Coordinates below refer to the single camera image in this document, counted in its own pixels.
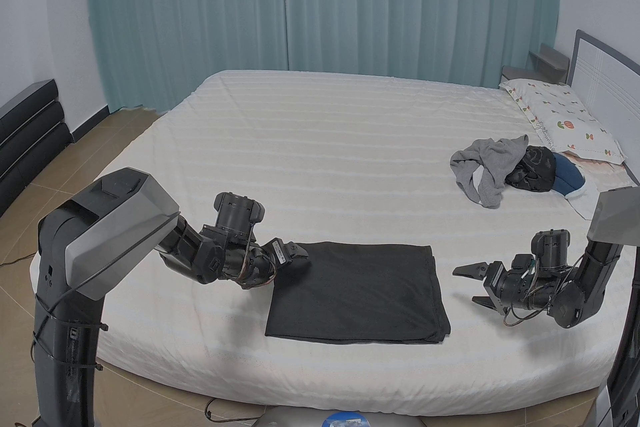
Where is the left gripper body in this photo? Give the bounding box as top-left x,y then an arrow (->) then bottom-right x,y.
250,239 -> 296,287

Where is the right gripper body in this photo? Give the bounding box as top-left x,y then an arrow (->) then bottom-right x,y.
482,261 -> 538,316

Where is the black T-shirt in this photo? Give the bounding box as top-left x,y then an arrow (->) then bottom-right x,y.
264,241 -> 452,345

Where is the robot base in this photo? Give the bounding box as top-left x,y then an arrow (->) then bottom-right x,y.
255,407 -> 416,427

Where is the bed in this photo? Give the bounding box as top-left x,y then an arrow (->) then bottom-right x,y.
30,30 -> 640,416

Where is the grey garment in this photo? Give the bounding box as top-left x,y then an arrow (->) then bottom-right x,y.
450,135 -> 530,209

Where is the white garment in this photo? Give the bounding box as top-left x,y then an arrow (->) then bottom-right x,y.
565,175 -> 601,220

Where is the black shiny garment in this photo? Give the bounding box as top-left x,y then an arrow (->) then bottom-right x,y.
505,146 -> 557,191

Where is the dark blue garment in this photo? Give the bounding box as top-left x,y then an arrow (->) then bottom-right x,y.
550,154 -> 587,198

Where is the white printed pillow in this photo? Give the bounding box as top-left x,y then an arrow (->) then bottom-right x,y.
500,79 -> 626,164

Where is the grey bedside table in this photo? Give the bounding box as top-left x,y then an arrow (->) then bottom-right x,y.
501,44 -> 571,85

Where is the black chest of drawers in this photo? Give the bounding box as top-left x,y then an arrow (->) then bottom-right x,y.
0,79 -> 71,216

